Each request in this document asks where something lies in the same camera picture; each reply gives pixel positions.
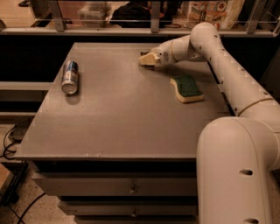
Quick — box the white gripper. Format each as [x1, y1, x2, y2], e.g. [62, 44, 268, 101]
[138, 41, 175, 67]

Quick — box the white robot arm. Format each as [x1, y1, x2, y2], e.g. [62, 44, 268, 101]
[139, 23, 280, 224]

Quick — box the silver blue redbull can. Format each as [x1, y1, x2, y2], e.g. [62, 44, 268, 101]
[61, 60, 79, 95]

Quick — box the black bag behind glass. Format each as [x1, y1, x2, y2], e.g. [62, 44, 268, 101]
[110, 1, 178, 28]

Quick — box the green yellow sponge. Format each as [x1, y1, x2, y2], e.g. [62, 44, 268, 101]
[171, 75, 203, 103]

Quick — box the clear plastic container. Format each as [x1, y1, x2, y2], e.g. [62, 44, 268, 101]
[78, 2, 112, 28]

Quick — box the colourful printed snack bag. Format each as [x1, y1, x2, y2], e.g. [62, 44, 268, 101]
[186, 0, 245, 29]

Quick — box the grey drawer cabinet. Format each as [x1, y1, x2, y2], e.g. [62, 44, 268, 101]
[17, 43, 228, 224]

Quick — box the top drawer metal knob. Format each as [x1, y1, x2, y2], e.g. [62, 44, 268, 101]
[129, 185, 137, 195]

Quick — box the drawer metal knob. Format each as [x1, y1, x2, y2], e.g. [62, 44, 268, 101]
[130, 210, 138, 218]
[129, 185, 137, 195]

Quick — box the black stand left floor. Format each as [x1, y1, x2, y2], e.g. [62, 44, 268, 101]
[0, 162, 28, 207]

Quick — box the metal railing frame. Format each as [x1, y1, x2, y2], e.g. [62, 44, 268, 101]
[0, 0, 280, 37]

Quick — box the black cables left floor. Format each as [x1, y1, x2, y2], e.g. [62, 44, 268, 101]
[2, 116, 35, 160]

